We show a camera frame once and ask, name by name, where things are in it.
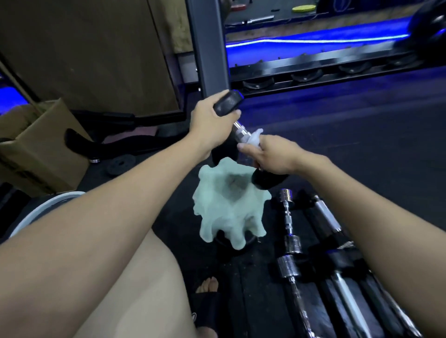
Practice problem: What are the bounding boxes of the glowing white light strip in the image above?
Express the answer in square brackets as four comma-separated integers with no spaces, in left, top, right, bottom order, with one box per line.
[226,33,410,48]

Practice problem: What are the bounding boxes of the large black rubber weight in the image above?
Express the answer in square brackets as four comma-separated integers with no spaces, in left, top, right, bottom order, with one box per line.
[406,0,446,58]

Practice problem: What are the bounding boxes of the white rimmed basin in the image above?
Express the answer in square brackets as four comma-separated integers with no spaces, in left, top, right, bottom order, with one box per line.
[8,190,86,239]

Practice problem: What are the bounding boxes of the small chrome dumbbell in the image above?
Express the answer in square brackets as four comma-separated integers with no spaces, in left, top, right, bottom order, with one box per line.
[278,188,303,255]

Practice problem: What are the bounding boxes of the person's left hand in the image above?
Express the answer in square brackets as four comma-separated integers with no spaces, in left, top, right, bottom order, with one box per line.
[188,90,242,163]

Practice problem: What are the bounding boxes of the person's left forearm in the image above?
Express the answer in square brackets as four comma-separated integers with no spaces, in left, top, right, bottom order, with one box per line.
[0,134,210,338]

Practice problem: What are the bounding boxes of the black headed chrome handle dumbbell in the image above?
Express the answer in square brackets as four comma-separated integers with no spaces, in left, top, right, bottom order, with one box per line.
[359,264,424,338]
[303,194,354,251]
[213,89,290,191]
[315,250,372,338]

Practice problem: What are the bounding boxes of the row of black bumper plates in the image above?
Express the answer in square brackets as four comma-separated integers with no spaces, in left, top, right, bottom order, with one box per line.
[317,0,419,14]

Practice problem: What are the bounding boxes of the person's right forearm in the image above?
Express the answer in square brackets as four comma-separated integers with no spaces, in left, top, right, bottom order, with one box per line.
[301,156,446,338]

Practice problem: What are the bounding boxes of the brown cardboard box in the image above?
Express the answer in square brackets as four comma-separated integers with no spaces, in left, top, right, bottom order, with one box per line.
[0,98,93,197]

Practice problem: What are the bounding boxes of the black padded bench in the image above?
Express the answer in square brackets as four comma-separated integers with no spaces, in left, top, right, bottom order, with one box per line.
[64,110,190,163]

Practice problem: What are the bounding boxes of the white wet wipe sheet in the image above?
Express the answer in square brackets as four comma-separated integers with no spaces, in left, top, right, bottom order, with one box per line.
[245,129,264,149]

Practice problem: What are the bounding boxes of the large chrome dumbbell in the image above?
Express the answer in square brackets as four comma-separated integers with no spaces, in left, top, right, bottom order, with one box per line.
[276,254,320,338]

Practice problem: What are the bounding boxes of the person's right hand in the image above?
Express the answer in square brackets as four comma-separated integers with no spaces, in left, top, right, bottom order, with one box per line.
[237,135,330,176]

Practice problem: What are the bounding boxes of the person's left leg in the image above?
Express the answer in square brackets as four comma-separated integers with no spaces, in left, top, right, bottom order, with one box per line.
[73,229,197,338]

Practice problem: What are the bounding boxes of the thin wooden stick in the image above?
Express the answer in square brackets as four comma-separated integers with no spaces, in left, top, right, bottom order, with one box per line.
[0,61,37,107]

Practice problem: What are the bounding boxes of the small black weight plate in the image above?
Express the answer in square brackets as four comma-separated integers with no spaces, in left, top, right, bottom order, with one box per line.
[106,154,137,176]

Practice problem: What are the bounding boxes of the light green cloth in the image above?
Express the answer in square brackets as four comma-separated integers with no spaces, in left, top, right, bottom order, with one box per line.
[192,156,272,251]

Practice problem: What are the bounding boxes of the dark metal rack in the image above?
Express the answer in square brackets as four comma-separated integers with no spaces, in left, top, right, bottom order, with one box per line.
[228,40,429,95]

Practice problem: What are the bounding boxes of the steel barbell bar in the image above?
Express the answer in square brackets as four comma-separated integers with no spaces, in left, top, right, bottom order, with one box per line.
[230,15,275,26]

